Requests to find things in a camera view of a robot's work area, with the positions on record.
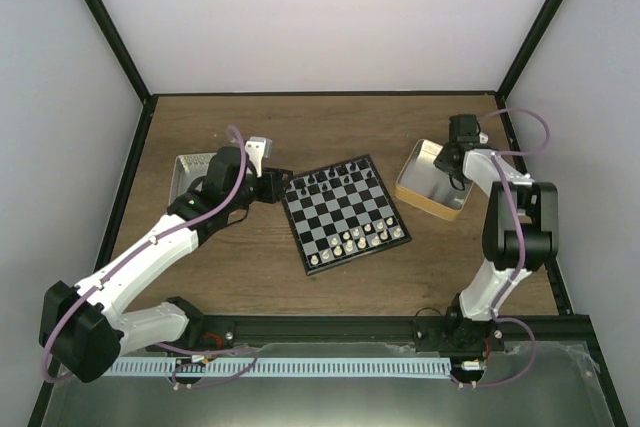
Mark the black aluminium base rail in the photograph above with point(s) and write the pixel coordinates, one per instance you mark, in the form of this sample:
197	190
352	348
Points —
427	333

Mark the black white chess board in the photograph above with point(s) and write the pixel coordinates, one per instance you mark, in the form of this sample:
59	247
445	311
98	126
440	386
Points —
343	201

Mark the black frame back rail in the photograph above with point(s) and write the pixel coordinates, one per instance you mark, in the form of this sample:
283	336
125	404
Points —
357	93

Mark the orange metal tin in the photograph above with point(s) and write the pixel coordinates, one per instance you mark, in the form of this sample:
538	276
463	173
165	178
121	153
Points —
422	185

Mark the black frame post right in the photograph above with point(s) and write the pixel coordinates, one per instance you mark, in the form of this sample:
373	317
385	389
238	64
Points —
534	36

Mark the light blue slotted cable duct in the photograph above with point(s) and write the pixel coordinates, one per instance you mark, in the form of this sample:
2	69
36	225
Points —
428	368

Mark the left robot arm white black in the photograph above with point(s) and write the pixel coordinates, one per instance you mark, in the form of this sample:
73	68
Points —
86	327

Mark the black frame post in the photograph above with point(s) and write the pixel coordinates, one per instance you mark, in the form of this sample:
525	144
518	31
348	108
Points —
114	40
534	36

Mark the black frame post left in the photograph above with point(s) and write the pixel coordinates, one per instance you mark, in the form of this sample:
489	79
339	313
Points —
114	40

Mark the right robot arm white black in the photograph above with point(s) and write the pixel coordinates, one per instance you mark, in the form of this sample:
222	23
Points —
520	232

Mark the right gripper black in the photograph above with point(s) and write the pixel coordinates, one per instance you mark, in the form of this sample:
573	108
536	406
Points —
440	162

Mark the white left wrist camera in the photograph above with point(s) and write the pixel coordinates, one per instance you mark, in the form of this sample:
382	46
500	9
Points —
258	149

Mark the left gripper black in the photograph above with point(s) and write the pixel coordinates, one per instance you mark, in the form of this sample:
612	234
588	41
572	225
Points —
275	188

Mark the pink metal tin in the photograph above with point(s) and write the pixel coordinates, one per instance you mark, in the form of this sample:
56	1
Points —
187	168

